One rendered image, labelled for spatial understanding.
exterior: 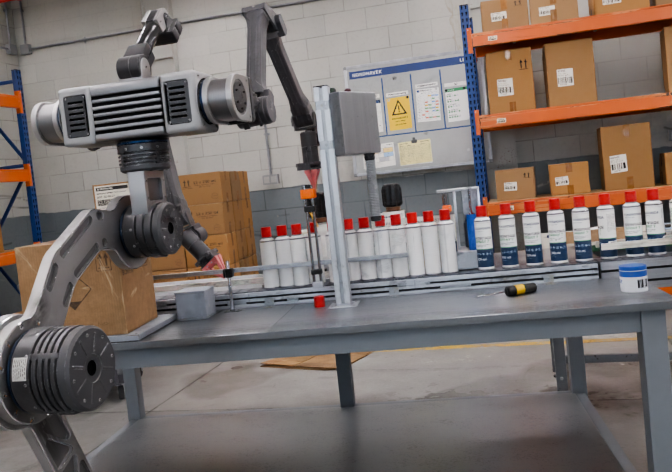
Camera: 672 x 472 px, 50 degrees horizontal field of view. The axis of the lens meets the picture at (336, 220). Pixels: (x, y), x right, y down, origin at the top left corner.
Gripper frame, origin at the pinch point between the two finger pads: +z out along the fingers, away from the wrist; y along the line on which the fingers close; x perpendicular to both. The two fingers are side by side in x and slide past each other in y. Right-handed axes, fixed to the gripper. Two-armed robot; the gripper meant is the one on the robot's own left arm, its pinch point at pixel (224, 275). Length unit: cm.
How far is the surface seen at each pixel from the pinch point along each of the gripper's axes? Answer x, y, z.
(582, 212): -96, -2, 67
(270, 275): -11.8, -2.4, 11.2
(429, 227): -59, -2, 37
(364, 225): -45, -2, 22
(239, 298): 0.4, -4.8, 9.3
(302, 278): -18.8, -2.8, 19.4
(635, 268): -92, -32, 82
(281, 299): -9.4, -4.8, 19.4
